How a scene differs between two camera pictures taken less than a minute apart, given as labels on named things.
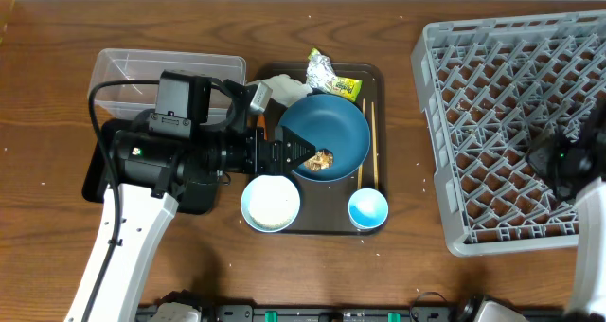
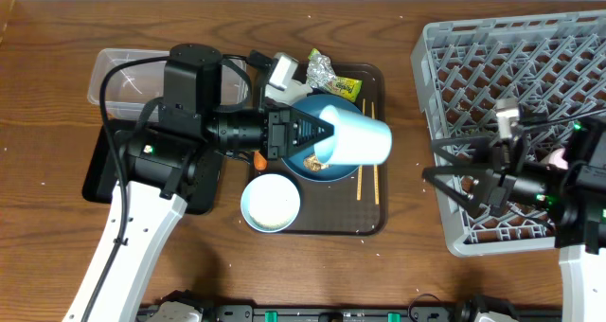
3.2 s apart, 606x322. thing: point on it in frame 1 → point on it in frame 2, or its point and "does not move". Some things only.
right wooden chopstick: x=374 y=147 does not move
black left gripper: x=258 y=161 → x=278 y=130
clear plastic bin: x=115 y=65 does not move
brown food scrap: x=322 y=160 does not move
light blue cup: x=367 y=208 → x=357 y=139
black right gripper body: x=549 y=157 → x=524 y=186
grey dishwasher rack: x=493 y=89 does not move
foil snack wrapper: x=320 y=76 does not move
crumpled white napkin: x=286 y=89 does not move
